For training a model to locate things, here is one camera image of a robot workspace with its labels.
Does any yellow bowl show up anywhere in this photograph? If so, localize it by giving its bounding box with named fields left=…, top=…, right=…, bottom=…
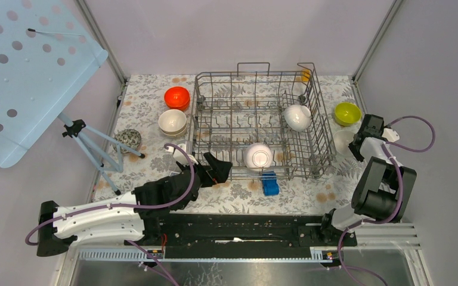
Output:
left=334, top=102, right=362, bottom=126

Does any aluminium frame post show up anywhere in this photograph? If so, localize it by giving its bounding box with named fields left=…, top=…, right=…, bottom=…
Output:
left=74, top=0, right=128, bottom=86
left=352, top=0, right=404, bottom=85

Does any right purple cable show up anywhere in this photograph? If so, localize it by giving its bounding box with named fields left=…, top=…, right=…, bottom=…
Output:
left=338, top=115, right=437, bottom=286

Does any orange bowl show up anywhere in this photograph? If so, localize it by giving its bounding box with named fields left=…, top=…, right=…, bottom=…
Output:
left=163, top=86, right=190, bottom=105
left=166, top=102, right=190, bottom=111

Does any blue toy car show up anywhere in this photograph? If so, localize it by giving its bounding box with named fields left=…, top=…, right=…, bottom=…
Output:
left=261, top=171, right=280, bottom=197

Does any grey wire dish rack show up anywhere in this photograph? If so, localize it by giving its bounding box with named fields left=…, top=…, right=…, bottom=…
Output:
left=190, top=62, right=335, bottom=179

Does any purple cable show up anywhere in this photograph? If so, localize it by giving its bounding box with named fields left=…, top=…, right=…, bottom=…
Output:
left=338, top=115, right=437, bottom=286
left=25, top=143, right=197, bottom=246

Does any yellow clip on rack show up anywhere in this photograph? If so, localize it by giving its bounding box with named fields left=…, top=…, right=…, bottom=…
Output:
left=301, top=69, right=311, bottom=82

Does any beige bowl with leaf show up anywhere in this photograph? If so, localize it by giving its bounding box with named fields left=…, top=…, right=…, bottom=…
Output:
left=160, top=129, right=187, bottom=138

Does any plain beige bowl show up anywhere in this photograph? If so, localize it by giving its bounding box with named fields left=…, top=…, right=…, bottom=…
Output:
left=158, top=109, right=187, bottom=133

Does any white bowl back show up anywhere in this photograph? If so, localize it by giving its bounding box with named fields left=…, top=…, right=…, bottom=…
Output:
left=282, top=104, right=311, bottom=132

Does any left aluminium frame post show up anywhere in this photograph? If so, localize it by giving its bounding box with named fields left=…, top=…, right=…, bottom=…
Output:
left=74, top=0, right=128, bottom=86

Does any speckled stone coaster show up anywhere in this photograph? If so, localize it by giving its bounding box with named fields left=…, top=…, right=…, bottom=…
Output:
left=113, top=129, right=142, bottom=151

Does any light blue perforated board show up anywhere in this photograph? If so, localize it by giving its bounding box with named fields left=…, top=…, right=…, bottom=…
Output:
left=0, top=1, right=108, bottom=168

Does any light blue tripod stand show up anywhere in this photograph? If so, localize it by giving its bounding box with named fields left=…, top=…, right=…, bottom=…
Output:
left=57, top=112, right=146, bottom=195

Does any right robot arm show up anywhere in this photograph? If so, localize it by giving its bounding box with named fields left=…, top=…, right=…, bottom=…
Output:
left=316, top=114, right=417, bottom=245

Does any floral tablecloth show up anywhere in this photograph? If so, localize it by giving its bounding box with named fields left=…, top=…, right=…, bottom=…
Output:
left=93, top=74, right=366, bottom=215

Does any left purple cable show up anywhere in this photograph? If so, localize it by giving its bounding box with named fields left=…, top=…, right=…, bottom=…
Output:
left=25, top=143, right=197, bottom=246

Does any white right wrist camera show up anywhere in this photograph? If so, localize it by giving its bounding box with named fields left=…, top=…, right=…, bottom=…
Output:
left=382, top=128, right=400, bottom=142

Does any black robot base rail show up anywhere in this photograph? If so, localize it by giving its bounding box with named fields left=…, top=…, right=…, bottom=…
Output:
left=134, top=213, right=357, bottom=259

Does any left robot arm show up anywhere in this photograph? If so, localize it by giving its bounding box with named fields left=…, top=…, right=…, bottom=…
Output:
left=26, top=149, right=233, bottom=257

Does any white bowl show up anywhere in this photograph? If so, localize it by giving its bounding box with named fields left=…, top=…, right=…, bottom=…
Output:
left=282, top=104, right=311, bottom=132
left=333, top=130, right=355, bottom=157
left=243, top=143, right=273, bottom=170

